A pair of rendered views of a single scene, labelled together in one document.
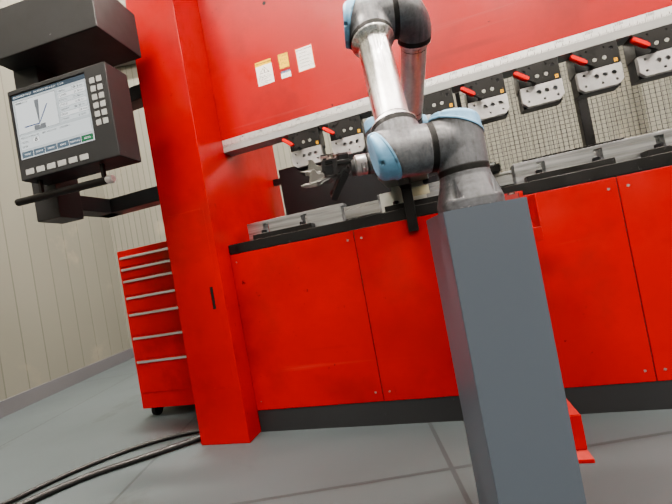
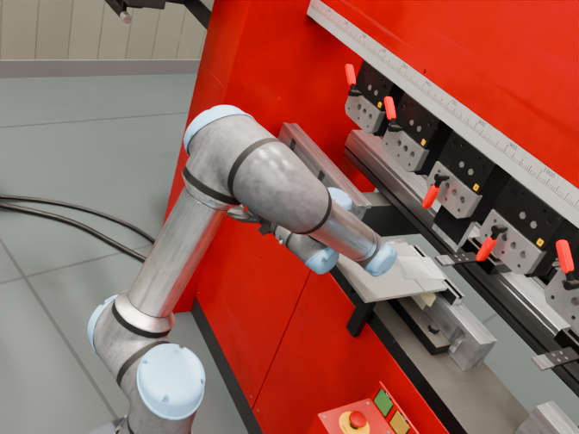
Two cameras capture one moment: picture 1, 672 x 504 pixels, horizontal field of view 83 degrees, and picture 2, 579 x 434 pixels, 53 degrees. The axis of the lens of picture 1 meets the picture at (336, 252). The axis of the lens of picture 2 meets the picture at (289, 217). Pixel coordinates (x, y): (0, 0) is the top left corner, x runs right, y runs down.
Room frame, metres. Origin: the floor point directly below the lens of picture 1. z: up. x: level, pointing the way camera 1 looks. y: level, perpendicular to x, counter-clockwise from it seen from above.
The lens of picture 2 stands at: (0.40, -0.79, 1.78)
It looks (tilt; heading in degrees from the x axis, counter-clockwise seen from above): 32 degrees down; 35
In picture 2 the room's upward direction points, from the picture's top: 20 degrees clockwise
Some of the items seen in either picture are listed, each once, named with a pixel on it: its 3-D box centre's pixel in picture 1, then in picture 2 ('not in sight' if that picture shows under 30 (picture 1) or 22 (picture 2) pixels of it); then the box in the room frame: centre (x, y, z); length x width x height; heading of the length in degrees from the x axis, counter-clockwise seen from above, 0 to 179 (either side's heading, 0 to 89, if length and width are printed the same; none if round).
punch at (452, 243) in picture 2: not in sight; (451, 225); (1.68, -0.37, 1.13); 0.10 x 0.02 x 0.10; 74
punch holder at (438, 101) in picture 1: (436, 114); (528, 226); (1.63, -0.54, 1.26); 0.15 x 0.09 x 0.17; 74
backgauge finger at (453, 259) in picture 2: not in sight; (473, 255); (1.84, -0.41, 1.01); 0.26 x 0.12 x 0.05; 164
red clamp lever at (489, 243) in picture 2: not in sight; (491, 243); (1.58, -0.50, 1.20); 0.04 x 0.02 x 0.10; 164
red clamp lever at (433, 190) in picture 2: not in sight; (435, 190); (1.63, -0.31, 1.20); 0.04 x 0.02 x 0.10; 164
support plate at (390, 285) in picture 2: (404, 177); (387, 269); (1.54, -0.33, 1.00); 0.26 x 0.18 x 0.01; 164
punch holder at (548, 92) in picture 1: (537, 86); not in sight; (1.52, -0.92, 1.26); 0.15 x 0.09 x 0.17; 74
